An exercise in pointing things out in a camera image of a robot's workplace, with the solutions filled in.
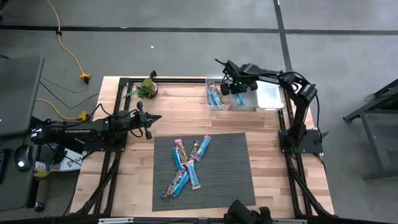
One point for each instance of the green red granola bar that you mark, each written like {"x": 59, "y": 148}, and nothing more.
{"x": 194, "y": 152}

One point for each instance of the dark multicolour granola bar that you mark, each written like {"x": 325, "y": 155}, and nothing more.
{"x": 170, "y": 188}

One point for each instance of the dark grey flat panel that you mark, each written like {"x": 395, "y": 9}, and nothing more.
{"x": 18, "y": 93}

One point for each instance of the grey plastic bin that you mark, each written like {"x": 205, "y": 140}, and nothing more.
{"x": 248, "y": 102}

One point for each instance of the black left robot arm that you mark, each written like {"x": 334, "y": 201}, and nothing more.
{"x": 77, "y": 132}

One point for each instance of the clear plastic bin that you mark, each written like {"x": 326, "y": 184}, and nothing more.
{"x": 225, "y": 104}

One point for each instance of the potted succulent plant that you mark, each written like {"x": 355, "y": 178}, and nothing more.
{"x": 148, "y": 88}

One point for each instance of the pink red granola bar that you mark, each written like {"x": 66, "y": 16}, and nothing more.
{"x": 181, "y": 151}

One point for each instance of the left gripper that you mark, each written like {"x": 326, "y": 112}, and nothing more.
{"x": 141, "y": 118}

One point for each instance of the black bulky device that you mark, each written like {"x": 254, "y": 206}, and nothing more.
{"x": 239, "y": 213}

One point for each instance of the black aluminium table frame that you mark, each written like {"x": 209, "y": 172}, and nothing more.
{"x": 174, "y": 80}

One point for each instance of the black keyboard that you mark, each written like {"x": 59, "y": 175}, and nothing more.
{"x": 3, "y": 165}

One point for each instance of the white printed paper bag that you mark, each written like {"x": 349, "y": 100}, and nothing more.
{"x": 73, "y": 161}

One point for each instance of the grey woven placemat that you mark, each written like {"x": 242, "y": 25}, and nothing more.
{"x": 230, "y": 180}

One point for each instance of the silver green granola bar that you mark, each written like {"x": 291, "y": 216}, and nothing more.
{"x": 218, "y": 98}

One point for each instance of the black computer mouse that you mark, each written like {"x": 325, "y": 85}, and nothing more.
{"x": 23, "y": 157}

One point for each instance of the yellow white bottle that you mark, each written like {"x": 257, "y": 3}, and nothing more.
{"x": 40, "y": 169}

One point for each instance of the black caster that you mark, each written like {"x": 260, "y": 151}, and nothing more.
{"x": 39, "y": 207}

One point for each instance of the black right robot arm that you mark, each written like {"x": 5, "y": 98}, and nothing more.
{"x": 270, "y": 79}

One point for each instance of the black floor tape strip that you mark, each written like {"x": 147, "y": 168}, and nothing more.
{"x": 155, "y": 30}
{"x": 287, "y": 62}

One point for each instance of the white plastic bin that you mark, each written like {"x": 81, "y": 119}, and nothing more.
{"x": 269, "y": 99}

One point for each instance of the silver frame bracket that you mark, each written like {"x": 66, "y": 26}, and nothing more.
{"x": 115, "y": 220}
{"x": 289, "y": 221}

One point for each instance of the black side table frame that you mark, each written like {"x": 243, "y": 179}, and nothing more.
{"x": 375, "y": 149}

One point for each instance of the grey desk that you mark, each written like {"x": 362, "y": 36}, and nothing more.
{"x": 15, "y": 193}

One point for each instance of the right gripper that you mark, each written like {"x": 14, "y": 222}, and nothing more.
{"x": 239, "y": 88}

